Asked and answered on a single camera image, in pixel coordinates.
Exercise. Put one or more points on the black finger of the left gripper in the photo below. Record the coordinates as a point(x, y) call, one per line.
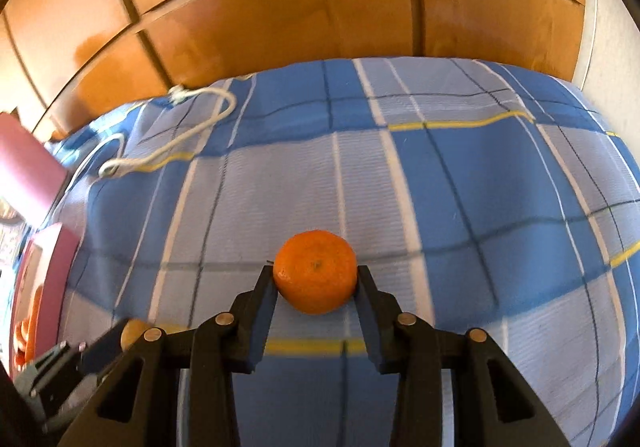
point(97, 359)
point(46, 382)

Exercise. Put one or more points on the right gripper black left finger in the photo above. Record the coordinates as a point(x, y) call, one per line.
point(160, 375)

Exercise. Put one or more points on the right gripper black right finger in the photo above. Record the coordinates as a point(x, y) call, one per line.
point(493, 403)

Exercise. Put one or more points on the small tan potato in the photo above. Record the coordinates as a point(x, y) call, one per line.
point(131, 333)

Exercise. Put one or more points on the small orange tangerine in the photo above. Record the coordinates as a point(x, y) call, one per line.
point(20, 341)

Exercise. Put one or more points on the long orange carrot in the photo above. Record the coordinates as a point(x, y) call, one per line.
point(33, 324)

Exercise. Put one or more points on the pink-rimmed white tray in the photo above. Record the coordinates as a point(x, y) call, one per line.
point(46, 261)

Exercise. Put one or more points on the pink electric kettle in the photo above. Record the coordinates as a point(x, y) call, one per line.
point(32, 180)

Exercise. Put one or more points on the blue plaid tablecloth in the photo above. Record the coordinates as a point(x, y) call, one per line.
point(478, 194)

